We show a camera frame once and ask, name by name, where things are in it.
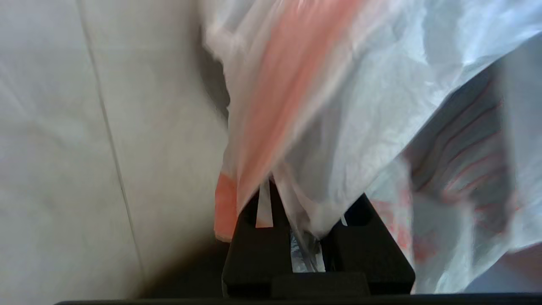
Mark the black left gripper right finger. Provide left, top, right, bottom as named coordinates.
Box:
left=321, top=193, right=416, bottom=296

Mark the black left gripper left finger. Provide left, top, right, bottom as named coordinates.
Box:
left=222, top=180, right=293, bottom=298

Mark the white plastic bag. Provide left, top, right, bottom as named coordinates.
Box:
left=200, top=0, right=542, bottom=296

